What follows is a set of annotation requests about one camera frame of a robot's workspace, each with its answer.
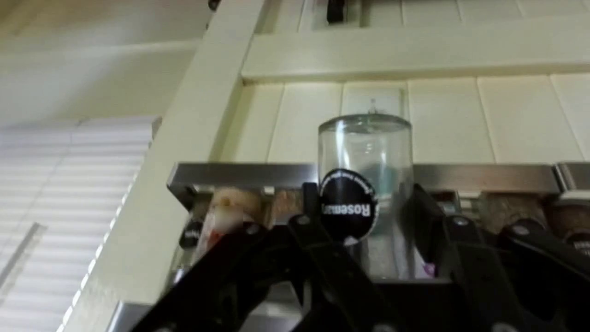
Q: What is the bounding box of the black wall plug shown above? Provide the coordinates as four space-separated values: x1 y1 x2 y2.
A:
323 0 347 25

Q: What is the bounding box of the steel wall spice rack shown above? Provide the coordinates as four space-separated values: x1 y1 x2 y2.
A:
103 160 590 332

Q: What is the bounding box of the white wall outlet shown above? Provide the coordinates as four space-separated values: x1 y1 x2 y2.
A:
339 81 409 125

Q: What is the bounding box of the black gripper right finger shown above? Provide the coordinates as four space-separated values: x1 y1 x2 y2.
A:
398 182 590 332

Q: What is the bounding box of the white window blind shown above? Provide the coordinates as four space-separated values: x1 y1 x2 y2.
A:
0 117 157 332

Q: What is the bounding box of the rosemary glass spice jar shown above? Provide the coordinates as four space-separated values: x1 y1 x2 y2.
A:
317 112 415 282

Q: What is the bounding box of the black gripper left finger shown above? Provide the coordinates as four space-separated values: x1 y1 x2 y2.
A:
127 180 395 332

